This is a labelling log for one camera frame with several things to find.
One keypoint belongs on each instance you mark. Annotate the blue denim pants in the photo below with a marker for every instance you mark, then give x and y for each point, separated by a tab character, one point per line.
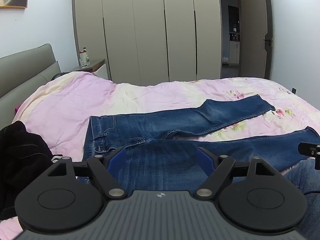
175	127

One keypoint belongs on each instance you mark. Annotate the red capped bottle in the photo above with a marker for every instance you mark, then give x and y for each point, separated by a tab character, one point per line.
83	58

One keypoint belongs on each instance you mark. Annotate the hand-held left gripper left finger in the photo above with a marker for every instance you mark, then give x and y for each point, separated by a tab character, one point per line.
117	158

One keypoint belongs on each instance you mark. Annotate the beige wardrobe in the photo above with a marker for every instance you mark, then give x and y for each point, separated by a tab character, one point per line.
147	30

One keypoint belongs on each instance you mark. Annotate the person's leg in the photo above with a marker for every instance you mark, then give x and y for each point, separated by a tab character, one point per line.
306	177

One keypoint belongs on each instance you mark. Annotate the pink floral blanket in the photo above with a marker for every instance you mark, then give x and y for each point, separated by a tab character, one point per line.
67	102

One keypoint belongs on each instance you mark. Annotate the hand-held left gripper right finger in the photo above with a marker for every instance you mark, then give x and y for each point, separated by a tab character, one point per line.
203	158

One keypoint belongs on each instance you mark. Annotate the grey upholstered headboard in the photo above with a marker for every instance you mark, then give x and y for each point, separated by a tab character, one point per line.
25	70

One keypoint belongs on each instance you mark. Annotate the grey room door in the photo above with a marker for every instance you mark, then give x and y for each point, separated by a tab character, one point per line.
255	37

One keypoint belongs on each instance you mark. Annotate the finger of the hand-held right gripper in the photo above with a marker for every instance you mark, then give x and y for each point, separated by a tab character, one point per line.
308	148

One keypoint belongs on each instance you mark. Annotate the wooden nightstand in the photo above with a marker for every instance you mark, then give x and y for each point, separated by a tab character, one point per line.
96	66

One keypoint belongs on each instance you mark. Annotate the black cloth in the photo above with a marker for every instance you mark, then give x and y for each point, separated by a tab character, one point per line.
20	160

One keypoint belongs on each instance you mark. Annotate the green capped bottle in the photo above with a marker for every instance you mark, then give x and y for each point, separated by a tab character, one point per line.
87	56

